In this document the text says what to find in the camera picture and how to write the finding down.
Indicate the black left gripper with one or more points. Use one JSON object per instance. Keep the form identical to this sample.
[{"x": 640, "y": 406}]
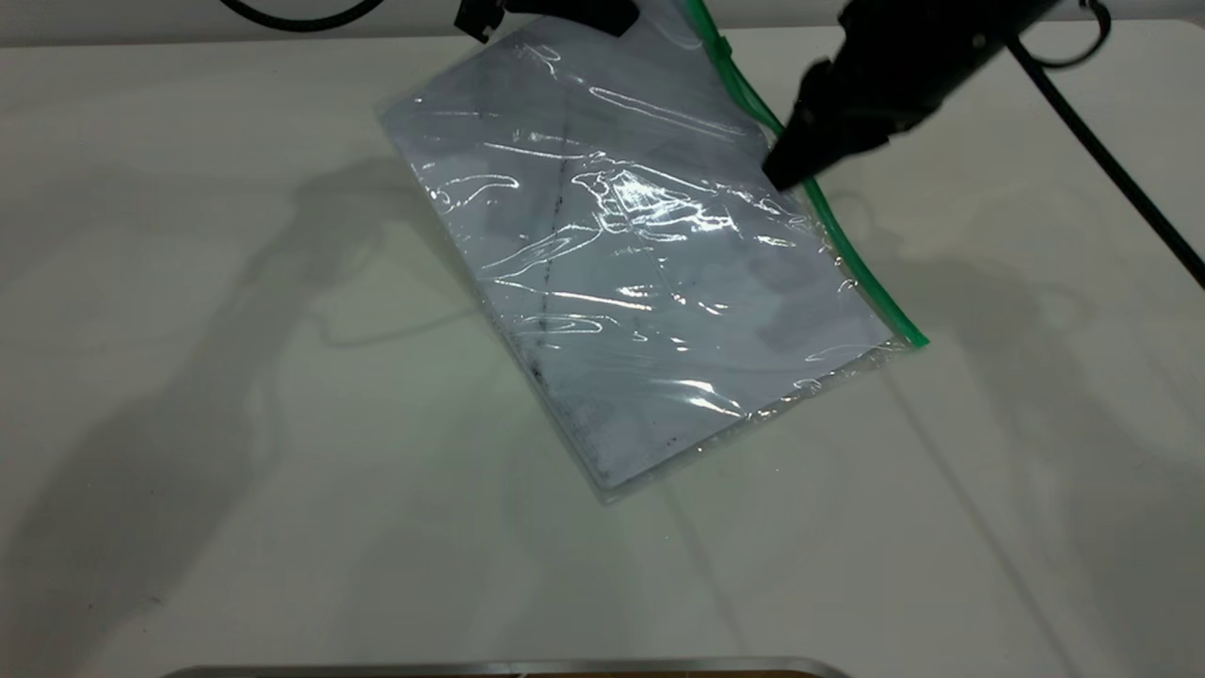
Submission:
[{"x": 478, "y": 17}]

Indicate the green zipper slider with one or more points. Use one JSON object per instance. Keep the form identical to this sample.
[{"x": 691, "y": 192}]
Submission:
[{"x": 722, "y": 47}]

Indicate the clear zip bag green zipper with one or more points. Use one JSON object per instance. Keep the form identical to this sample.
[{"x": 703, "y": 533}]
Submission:
[{"x": 640, "y": 282}]

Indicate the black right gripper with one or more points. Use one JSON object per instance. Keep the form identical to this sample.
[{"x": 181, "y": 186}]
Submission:
[{"x": 923, "y": 47}]

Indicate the silver metal frame edge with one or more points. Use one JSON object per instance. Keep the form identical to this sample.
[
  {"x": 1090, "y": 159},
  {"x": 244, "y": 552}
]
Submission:
[{"x": 508, "y": 667}]

